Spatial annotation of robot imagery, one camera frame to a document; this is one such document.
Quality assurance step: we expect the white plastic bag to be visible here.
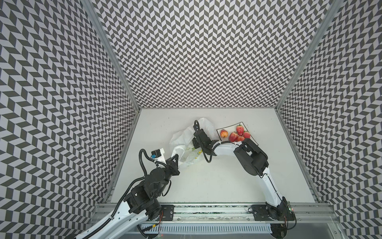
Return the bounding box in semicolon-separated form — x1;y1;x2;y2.
169;118;218;169

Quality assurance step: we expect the small red fake fruit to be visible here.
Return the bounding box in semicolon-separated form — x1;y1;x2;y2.
220;129;228;138

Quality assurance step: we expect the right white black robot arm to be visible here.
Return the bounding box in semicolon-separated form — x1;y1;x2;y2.
193;120;297;224

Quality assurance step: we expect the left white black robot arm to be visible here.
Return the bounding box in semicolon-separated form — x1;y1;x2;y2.
68;149;180;239

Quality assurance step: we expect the dark red fake fruit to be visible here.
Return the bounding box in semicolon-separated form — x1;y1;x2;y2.
243;131;251;138

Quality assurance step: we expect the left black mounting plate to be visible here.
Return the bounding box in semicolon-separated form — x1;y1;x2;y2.
157;204;175;222

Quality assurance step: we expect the black mounting plate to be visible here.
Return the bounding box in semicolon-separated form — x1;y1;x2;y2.
157;204;175;222
248;204;296;223

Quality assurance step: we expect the white vented strip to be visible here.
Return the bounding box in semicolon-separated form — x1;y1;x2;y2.
145;224;272;235

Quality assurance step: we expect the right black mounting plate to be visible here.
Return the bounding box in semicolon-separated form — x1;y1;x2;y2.
248;204;296;223

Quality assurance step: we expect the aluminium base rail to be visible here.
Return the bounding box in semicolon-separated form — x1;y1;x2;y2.
92;202;341;225

